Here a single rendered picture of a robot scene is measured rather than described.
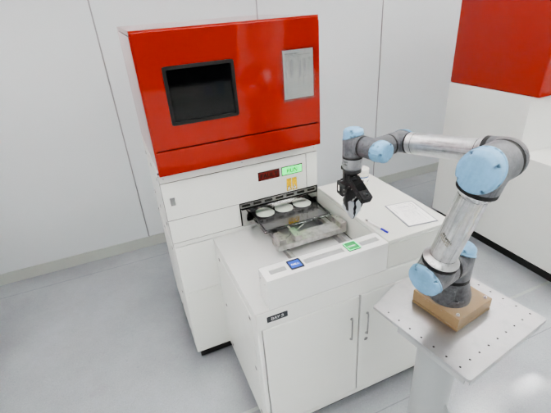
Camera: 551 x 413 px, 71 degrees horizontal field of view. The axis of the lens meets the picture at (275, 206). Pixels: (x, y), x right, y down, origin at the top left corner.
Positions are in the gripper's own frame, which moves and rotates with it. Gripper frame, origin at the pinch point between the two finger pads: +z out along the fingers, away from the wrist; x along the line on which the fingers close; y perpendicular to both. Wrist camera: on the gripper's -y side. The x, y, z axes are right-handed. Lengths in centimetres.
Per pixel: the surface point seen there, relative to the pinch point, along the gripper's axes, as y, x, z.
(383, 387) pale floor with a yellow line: -2, -21, 111
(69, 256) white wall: 206, 142, 100
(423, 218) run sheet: 3.6, -39.8, 13.8
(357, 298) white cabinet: -4.1, -0.3, 39.0
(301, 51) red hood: 53, -6, -57
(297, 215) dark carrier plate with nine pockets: 45.2, 3.8, 20.7
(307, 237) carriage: 27.2, 7.0, 22.6
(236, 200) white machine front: 58, 31, 10
